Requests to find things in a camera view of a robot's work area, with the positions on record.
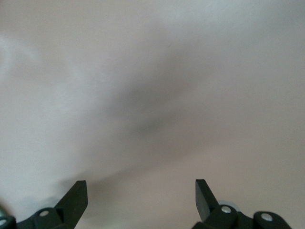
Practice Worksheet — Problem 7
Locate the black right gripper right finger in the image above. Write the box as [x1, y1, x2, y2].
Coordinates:
[192, 178, 293, 229]

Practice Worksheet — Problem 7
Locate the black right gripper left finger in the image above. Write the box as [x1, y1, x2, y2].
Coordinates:
[0, 180, 88, 229]

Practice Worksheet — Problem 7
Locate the brown table mat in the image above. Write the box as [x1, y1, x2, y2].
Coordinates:
[0, 0, 305, 229]

